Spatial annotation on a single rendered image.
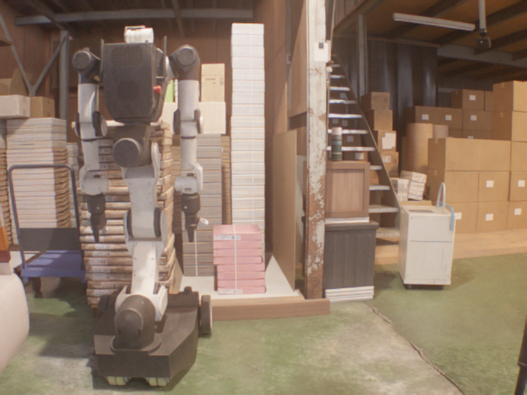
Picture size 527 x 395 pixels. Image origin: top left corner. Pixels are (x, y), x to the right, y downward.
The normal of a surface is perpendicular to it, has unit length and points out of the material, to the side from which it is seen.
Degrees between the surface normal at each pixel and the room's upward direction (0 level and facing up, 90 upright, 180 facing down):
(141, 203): 100
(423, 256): 90
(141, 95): 105
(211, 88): 90
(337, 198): 90
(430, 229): 90
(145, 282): 46
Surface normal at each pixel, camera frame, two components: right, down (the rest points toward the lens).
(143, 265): 0.07, -0.39
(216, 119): 0.12, 0.13
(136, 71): 0.09, 0.38
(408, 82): -0.37, 0.12
